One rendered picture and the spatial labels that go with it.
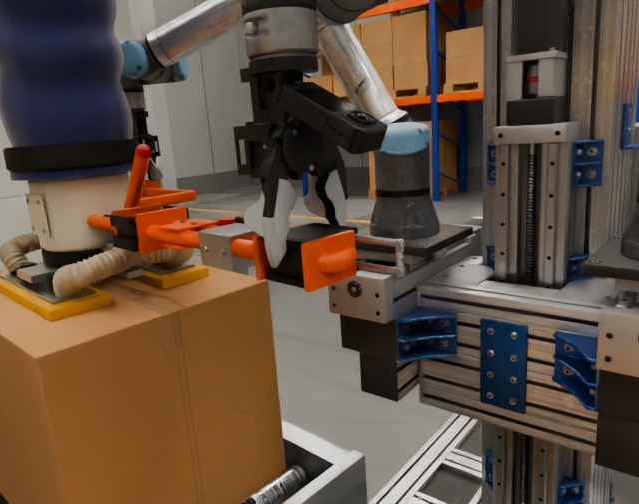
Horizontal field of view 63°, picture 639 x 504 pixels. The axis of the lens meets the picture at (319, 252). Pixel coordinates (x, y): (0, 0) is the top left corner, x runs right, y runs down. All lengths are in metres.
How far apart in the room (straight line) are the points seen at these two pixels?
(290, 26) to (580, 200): 0.77
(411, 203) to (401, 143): 0.12
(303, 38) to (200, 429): 0.65
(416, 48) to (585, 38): 7.58
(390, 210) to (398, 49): 7.79
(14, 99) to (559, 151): 0.94
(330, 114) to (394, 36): 8.41
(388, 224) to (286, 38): 0.63
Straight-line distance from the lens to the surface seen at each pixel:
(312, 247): 0.52
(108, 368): 0.82
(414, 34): 8.73
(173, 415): 0.90
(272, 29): 0.54
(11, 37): 1.01
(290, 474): 1.24
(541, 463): 1.29
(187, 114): 11.86
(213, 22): 1.19
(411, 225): 1.11
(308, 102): 0.52
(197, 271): 1.01
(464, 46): 8.34
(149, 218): 0.81
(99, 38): 1.01
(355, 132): 0.48
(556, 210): 1.09
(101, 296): 0.93
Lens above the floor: 1.28
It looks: 14 degrees down
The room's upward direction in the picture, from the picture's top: 4 degrees counter-clockwise
